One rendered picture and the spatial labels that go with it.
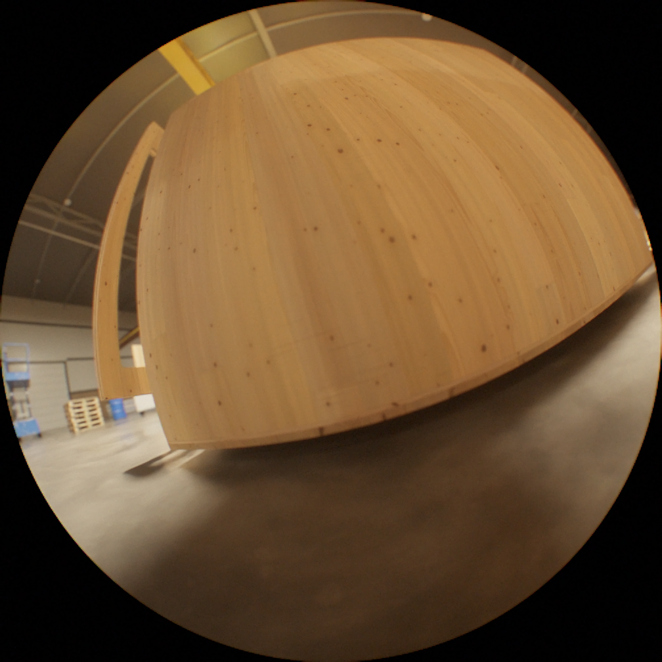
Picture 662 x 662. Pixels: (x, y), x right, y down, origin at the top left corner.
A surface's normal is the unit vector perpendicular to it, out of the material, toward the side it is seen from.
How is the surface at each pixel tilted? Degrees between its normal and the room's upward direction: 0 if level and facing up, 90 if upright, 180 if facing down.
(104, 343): 90
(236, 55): 180
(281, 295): 90
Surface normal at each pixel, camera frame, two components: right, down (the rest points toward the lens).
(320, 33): 0.29, 0.95
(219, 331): -0.17, -0.04
